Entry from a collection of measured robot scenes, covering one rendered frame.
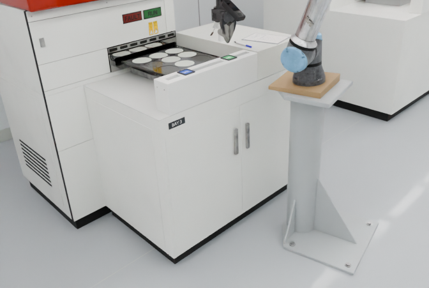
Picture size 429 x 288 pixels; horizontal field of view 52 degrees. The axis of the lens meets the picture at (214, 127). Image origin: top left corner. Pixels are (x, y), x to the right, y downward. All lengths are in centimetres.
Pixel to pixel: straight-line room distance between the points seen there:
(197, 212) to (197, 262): 27
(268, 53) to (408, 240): 121
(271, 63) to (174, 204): 84
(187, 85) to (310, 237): 108
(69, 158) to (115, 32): 69
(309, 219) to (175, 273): 75
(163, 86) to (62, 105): 65
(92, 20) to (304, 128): 115
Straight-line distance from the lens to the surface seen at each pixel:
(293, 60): 186
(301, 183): 227
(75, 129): 235
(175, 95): 182
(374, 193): 285
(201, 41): 241
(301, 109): 208
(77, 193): 250
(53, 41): 219
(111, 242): 250
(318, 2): 179
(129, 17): 237
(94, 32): 228
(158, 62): 227
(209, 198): 219
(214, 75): 194
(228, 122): 209
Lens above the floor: 157
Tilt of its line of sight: 26 degrees down
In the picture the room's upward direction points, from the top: 3 degrees counter-clockwise
